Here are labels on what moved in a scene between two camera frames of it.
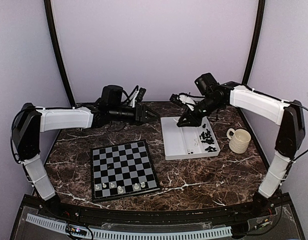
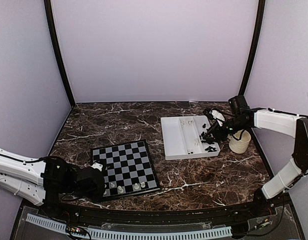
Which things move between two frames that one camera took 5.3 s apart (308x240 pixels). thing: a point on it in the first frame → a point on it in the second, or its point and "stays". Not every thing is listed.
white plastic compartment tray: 190,142 stays
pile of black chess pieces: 207,139 stays
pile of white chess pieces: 196,144 stays
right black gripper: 194,121 → 213,130
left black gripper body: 139,119 → 92,195
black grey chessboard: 123,170 stays
